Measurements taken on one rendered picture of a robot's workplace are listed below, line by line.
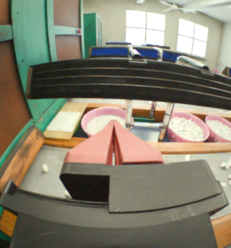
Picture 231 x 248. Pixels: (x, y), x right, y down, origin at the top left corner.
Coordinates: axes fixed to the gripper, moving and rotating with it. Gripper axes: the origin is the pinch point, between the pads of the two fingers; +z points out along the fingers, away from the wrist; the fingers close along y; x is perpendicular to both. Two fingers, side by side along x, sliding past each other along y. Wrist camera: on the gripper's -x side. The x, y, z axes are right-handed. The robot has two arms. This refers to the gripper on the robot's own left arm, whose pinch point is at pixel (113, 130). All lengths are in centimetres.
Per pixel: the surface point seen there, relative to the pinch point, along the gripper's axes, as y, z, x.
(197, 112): -56, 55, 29
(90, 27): 48, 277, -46
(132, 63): -3.3, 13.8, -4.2
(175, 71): -11.6, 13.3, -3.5
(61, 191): 17.4, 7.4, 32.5
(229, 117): -89, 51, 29
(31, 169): 33.2, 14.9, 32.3
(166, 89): -9.5, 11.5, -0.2
